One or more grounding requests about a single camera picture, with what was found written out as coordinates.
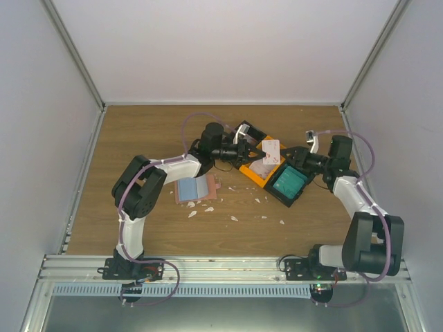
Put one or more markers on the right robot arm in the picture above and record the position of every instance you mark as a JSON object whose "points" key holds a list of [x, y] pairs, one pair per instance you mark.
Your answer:
{"points": [[373, 244]]}

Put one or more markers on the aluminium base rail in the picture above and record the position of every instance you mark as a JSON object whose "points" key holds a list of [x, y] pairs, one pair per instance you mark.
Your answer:
{"points": [[192, 269]]}

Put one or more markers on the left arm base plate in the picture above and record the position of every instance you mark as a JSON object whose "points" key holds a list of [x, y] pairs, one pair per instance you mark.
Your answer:
{"points": [[122, 269]]}

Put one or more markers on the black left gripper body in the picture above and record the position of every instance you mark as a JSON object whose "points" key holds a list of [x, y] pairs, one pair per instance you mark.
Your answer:
{"points": [[225, 154]]}

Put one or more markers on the white pink credit card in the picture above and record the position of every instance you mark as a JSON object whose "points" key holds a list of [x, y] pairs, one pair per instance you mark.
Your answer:
{"points": [[271, 148]]}

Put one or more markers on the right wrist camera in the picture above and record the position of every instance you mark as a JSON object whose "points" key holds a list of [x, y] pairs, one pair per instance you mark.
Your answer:
{"points": [[312, 140]]}

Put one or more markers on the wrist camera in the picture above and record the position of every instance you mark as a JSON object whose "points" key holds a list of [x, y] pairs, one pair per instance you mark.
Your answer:
{"points": [[240, 133], [312, 140]]}

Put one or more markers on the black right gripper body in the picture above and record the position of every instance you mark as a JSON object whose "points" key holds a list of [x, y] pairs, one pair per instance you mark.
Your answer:
{"points": [[314, 167]]}

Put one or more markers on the black bin red cards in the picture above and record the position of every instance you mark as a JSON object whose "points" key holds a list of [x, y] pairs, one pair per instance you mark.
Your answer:
{"points": [[254, 135]]}

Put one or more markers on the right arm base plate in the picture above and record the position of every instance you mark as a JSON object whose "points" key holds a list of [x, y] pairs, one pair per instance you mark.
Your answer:
{"points": [[305, 269]]}

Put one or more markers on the grey cable duct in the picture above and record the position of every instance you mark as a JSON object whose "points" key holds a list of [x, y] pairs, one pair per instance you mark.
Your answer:
{"points": [[186, 290]]}

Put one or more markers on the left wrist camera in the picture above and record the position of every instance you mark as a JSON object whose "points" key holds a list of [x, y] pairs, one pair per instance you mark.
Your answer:
{"points": [[240, 133]]}

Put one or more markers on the black bin teal cards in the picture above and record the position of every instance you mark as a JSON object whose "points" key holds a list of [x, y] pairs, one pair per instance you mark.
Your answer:
{"points": [[287, 202]]}

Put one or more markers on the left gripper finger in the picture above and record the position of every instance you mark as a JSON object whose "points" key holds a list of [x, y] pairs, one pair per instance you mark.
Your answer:
{"points": [[247, 148], [248, 157]]}

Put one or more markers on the teal card stack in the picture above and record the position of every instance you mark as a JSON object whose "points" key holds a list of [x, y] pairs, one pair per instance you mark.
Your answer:
{"points": [[290, 182]]}

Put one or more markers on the white debris pile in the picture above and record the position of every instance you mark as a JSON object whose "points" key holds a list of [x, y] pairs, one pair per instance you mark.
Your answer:
{"points": [[196, 207]]}

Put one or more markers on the pink card holder wallet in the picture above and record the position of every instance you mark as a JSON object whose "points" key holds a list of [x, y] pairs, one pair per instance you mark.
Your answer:
{"points": [[196, 189]]}

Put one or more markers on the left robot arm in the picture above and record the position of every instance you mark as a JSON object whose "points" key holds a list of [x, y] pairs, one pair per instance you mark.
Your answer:
{"points": [[138, 188]]}

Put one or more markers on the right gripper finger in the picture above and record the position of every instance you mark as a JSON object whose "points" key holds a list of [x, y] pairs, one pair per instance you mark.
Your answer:
{"points": [[294, 152], [292, 158]]}

